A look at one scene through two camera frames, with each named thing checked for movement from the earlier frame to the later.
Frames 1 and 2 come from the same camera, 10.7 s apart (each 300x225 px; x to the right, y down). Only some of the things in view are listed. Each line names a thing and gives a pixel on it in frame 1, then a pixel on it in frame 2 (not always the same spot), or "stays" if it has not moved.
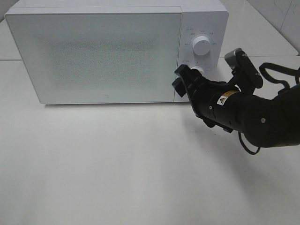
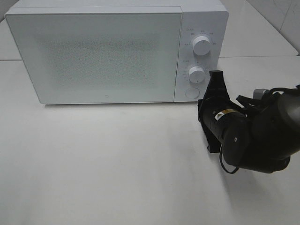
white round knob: x=201 y=45 stays
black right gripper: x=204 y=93 → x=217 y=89
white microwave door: x=99 y=55 stays
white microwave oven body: x=119 y=51 stays
